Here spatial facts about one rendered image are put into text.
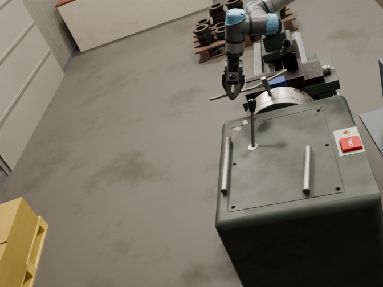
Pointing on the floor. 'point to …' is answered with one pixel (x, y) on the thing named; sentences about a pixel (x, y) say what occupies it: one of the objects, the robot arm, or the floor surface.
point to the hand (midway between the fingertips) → (232, 98)
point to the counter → (119, 17)
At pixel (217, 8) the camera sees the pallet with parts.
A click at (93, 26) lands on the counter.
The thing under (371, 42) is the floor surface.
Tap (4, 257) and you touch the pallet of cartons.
